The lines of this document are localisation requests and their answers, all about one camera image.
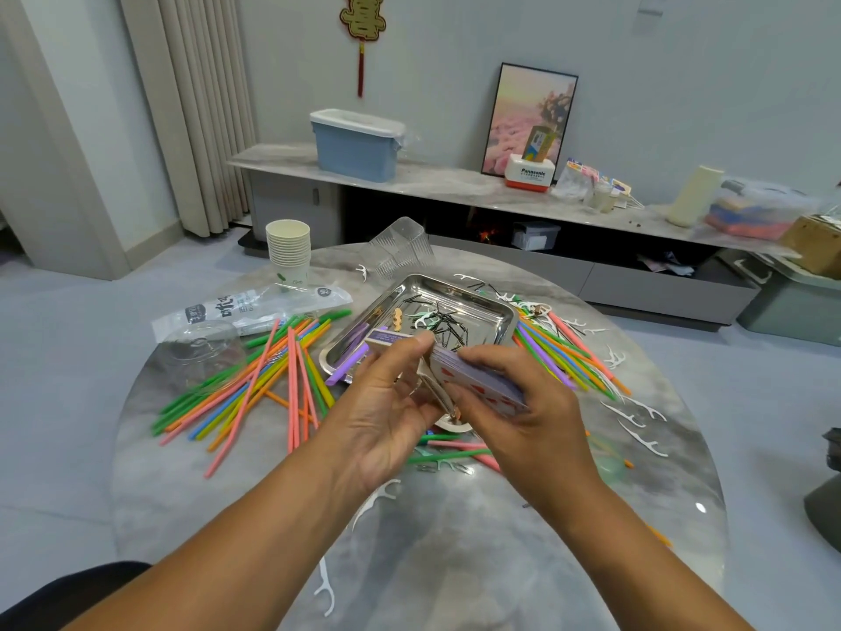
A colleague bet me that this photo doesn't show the person's left forearm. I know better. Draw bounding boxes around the person's left forearm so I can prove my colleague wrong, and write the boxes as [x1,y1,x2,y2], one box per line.
[66,453,383,631]

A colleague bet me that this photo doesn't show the white and red small box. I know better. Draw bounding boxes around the white and red small box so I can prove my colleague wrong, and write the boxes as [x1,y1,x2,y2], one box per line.
[505,154,557,193]

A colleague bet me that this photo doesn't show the person's left hand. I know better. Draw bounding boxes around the person's left hand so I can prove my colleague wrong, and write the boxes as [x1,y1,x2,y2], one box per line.
[315,337,442,500]

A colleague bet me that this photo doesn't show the clear storage box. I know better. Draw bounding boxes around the clear storage box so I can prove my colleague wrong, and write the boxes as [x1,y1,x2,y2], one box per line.
[705,177,823,242]

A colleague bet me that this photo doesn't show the clear printed plastic bag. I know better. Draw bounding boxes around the clear printed plastic bag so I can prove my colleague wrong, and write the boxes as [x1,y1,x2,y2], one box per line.
[151,282,354,343]

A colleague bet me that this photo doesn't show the small colourful box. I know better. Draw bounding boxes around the small colourful box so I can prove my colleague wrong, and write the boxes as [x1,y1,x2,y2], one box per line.
[523,124,556,160]

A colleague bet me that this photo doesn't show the cardboard box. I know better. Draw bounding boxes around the cardboard box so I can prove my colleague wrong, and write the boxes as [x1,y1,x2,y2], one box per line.
[781,214,841,281]

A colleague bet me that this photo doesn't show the framed pink picture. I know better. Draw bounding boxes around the framed pink picture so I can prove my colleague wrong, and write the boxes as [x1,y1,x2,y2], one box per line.
[481,62,580,179]

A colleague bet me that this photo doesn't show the grey green storage bin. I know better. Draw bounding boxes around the grey green storage bin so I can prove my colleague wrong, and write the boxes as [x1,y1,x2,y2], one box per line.
[723,249,841,347]

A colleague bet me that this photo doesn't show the blue storage box white lid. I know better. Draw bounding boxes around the blue storage box white lid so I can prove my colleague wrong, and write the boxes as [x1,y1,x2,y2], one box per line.
[308,109,407,182]

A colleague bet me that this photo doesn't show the loose papers in cabinet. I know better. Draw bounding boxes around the loose papers in cabinet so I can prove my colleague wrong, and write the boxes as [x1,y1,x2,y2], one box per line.
[640,253,698,277]

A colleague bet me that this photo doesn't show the red gold wall hanging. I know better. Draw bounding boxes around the red gold wall hanging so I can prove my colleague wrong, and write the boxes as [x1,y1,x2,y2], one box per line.
[339,0,388,100]

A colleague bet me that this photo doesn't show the person's right forearm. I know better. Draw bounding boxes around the person's right forearm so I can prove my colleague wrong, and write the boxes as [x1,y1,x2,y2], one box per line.
[552,472,757,631]

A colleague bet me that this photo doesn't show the group of white paper cups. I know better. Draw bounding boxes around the group of white paper cups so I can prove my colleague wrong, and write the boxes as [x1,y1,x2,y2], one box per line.
[265,219,313,287]

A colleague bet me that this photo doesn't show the beige curtain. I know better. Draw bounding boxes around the beige curtain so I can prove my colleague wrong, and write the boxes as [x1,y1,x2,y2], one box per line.
[118,0,260,240]

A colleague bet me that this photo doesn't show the trash bin with black bag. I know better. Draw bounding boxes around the trash bin with black bag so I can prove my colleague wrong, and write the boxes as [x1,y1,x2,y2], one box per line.
[804,427,841,553]

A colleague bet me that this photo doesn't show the clear round plastic bowl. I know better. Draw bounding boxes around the clear round plastic bowl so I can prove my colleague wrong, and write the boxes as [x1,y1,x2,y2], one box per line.
[164,337,228,369]

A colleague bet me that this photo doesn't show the white box in cabinet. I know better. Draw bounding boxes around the white box in cabinet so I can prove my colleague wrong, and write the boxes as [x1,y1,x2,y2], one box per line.
[512,223,562,253]

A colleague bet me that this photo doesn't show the colourful matchbox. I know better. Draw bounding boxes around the colourful matchbox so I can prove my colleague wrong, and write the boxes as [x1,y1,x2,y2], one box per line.
[413,361,462,422]

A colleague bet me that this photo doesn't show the person's right hand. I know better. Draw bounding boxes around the person's right hand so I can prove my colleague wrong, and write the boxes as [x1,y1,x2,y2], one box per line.
[440,345,609,527]

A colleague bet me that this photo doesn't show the cream paper roll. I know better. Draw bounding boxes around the cream paper roll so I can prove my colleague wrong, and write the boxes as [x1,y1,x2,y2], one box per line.
[665,164,725,229]

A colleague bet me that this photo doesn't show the pile of playing cards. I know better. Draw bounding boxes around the pile of playing cards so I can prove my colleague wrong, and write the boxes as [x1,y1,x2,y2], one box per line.
[427,348,530,418]

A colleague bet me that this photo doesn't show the grey cabinet with marble top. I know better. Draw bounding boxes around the grey cabinet with marble top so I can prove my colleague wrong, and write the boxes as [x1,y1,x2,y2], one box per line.
[226,141,816,326]

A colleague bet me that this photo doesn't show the clear ribbed organizer box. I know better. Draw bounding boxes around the clear ribbed organizer box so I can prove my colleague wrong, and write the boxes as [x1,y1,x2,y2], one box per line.
[368,216,435,277]

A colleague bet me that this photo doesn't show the clear bag of snacks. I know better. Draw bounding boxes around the clear bag of snacks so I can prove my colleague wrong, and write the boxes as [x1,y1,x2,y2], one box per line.
[552,160,596,202]

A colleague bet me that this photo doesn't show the metal tray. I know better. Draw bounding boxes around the metal tray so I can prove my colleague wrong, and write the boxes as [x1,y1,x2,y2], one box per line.
[319,273,518,435]

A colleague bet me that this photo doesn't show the pile of colourful straws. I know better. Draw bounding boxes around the pile of colourful straws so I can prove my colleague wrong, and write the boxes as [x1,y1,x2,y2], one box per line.
[151,301,635,481]

